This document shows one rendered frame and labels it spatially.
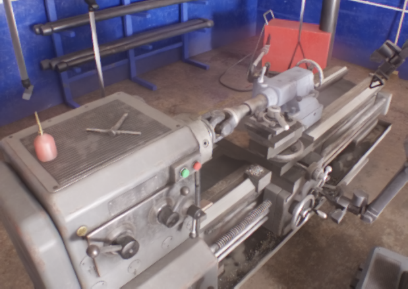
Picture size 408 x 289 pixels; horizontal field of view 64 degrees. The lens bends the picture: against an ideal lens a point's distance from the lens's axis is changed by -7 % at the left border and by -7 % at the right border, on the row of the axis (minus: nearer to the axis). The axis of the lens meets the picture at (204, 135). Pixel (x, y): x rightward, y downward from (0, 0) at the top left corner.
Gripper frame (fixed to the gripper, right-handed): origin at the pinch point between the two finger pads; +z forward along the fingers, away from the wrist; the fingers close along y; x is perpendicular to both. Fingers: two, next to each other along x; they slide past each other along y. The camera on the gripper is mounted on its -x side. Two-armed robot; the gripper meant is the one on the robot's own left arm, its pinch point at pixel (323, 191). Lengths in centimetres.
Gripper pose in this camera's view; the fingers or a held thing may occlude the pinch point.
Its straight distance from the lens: 180.3
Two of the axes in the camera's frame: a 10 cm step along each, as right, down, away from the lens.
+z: -7.1, -3.8, 5.9
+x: 6.4, -7.0, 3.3
